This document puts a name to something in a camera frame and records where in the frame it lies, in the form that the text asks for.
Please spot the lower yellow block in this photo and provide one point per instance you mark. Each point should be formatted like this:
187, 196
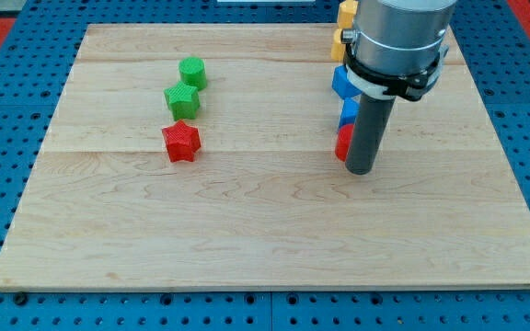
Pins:
337, 48

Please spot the green star block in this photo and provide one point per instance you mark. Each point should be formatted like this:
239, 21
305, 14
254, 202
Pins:
183, 101

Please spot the upper yellow block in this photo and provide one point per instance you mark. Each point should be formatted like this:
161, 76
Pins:
346, 11

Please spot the blue block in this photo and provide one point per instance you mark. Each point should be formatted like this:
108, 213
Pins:
341, 84
348, 113

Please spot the red cylinder block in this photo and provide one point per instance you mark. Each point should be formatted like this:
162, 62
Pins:
343, 141

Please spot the lower blue block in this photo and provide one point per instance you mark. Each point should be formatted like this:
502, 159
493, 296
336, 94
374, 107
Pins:
348, 113

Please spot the wooden board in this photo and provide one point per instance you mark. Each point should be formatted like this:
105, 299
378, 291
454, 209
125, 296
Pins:
266, 205

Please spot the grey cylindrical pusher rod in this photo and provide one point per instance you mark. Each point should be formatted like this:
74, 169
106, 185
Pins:
367, 134

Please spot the yellow block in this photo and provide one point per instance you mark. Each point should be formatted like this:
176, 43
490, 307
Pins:
346, 11
337, 48

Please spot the red star block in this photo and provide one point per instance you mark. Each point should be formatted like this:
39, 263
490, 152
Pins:
182, 141

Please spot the upper blue block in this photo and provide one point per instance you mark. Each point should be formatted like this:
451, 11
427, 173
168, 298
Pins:
341, 84

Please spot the green cylinder block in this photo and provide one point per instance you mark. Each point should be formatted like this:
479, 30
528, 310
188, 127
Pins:
192, 72

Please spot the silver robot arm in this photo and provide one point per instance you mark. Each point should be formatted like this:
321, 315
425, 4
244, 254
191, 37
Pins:
398, 37

